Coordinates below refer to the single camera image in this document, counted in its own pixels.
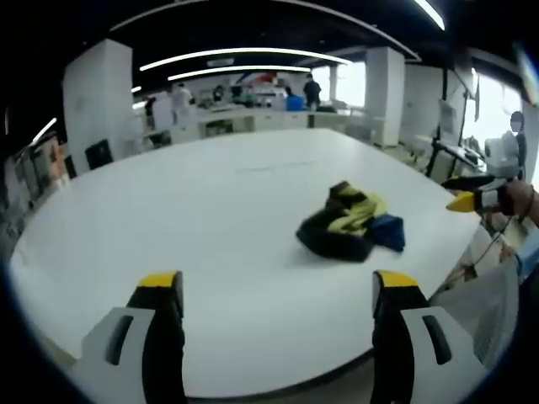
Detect long white counter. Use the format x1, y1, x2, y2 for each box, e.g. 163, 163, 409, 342
166, 105, 353, 142

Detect black chair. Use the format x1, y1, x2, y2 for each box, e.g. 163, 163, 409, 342
84, 139, 115, 171

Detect long ceiling light strip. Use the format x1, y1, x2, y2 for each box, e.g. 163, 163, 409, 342
138, 46, 354, 72

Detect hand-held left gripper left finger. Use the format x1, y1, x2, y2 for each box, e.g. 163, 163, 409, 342
70, 270, 187, 404

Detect short ceiling light strip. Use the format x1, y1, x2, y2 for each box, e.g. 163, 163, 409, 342
167, 64, 313, 82

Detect person's light blue clothing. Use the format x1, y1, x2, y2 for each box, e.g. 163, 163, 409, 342
514, 226, 539, 287

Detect white printed sheet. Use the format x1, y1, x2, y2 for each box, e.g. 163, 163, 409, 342
431, 255, 525, 371

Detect black frame desk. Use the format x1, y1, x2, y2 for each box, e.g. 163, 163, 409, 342
424, 137, 486, 178

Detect black yellow blue garment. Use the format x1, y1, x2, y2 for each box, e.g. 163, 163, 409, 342
295, 180, 407, 264

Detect cluttered shelf unit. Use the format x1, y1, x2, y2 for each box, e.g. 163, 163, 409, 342
0, 133, 71, 253

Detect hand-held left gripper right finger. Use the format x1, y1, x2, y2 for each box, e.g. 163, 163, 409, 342
370, 269, 488, 404

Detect person's right hand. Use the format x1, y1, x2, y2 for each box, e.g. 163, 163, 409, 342
502, 179, 539, 223

